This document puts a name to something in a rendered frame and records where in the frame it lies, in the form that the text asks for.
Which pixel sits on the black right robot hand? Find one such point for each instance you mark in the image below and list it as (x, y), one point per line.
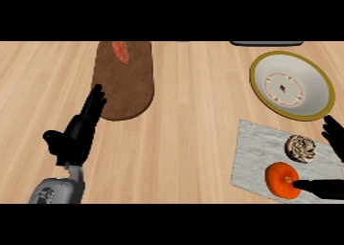
(337, 189)

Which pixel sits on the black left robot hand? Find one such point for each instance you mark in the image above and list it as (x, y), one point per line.
(79, 130)

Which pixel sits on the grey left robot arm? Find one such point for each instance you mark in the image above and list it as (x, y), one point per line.
(60, 188)

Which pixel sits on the grey marble placemat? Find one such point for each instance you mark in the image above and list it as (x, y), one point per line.
(264, 156)

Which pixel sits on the white bowl with yellow rim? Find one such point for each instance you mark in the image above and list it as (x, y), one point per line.
(293, 86)

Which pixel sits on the brown wooden cutting board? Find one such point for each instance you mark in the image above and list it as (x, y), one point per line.
(128, 81)

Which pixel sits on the dark grey appliance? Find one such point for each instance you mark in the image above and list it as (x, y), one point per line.
(266, 43)

